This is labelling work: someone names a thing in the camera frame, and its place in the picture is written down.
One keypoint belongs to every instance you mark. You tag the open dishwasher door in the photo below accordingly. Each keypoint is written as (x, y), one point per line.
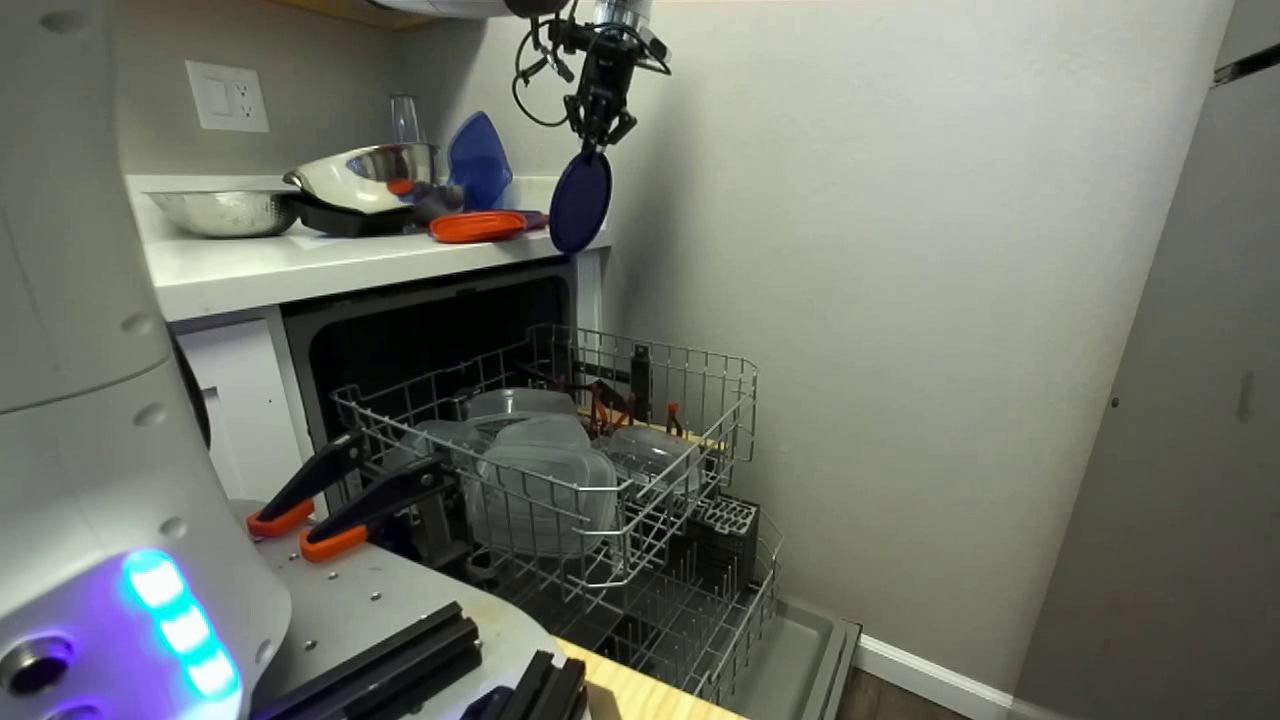
(782, 662)

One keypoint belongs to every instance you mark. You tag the right black orange clamp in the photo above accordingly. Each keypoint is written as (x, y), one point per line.
(352, 527)

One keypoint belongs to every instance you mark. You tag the black orange clamp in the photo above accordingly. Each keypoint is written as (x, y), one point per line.
(293, 496)
(352, 527)

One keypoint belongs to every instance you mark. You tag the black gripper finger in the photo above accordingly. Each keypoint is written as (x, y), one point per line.
(584, 133)
(617, 130)

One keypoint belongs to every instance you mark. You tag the lower dishwasher rack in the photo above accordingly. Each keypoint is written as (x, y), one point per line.
(672, 624)

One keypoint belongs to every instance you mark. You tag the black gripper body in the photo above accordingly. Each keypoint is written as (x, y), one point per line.
(614, 55)

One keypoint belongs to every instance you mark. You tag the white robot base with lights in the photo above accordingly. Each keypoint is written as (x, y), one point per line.
(126, 583)

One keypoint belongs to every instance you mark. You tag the stainless steel bowl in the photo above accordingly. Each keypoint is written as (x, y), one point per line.
(225, 215)

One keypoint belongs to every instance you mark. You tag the black cutlery basket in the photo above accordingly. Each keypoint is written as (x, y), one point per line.
(725, 543)

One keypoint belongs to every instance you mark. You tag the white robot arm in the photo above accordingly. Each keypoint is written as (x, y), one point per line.
(534, 50)

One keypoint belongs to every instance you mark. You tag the black aluminium extrusion bars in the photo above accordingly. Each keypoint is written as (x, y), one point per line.
(414, 664)

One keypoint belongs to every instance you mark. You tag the clear round plastic container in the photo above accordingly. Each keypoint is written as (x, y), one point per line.
(511, 404)

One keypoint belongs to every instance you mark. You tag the white wall outlet plate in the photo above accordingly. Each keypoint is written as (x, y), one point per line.
(225, 97)

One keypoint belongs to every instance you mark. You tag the orange silicone utensil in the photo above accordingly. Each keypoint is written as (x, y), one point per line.
(486, 225)

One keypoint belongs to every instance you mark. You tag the left black orange clamp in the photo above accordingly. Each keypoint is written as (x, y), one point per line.
(293, 496)

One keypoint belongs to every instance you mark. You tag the clear plastic bowl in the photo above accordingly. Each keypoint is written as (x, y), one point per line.
(648, 455)

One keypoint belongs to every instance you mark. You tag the large clear square container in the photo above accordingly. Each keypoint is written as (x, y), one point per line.
(545, 489)

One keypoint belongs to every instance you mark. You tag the white kitchen counter cabinet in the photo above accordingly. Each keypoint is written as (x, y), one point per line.
(225, 306)

